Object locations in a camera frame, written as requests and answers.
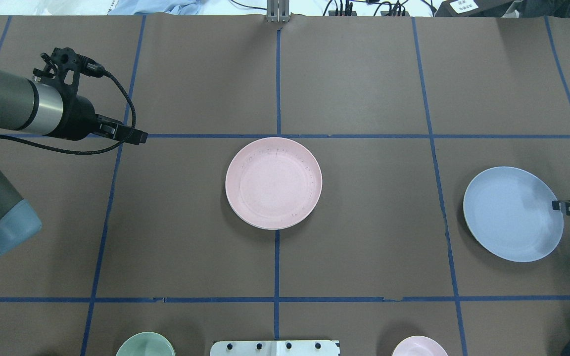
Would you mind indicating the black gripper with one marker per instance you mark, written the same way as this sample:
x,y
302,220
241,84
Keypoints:
x,y
79,120

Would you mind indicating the blue plate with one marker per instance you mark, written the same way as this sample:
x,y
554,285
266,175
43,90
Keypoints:
x,y
509,213

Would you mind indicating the pink plate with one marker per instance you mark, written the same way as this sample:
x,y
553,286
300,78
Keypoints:
x,y
273,183

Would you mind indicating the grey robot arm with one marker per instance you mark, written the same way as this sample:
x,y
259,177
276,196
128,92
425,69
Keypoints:
x,y
46,111

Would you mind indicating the light blue cloth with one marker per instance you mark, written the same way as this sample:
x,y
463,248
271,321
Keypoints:
x,y
140,7

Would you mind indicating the small pink bowl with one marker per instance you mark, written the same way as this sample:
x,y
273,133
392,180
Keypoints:
x,y
419,346

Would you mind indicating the green bowl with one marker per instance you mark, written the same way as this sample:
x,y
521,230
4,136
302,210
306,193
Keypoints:
x,y
146,344

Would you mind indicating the black box with label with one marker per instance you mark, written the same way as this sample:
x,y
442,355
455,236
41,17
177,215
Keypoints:
x,y
478,8

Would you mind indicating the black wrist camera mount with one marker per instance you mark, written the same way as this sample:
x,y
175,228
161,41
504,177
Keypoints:
x,y
63,70

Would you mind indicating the aluminium camera post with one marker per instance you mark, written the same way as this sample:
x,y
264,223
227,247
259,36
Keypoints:
x,y
278,11

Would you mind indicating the white metal bracket plate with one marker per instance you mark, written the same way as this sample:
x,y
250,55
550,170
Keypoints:
x,y
276,348

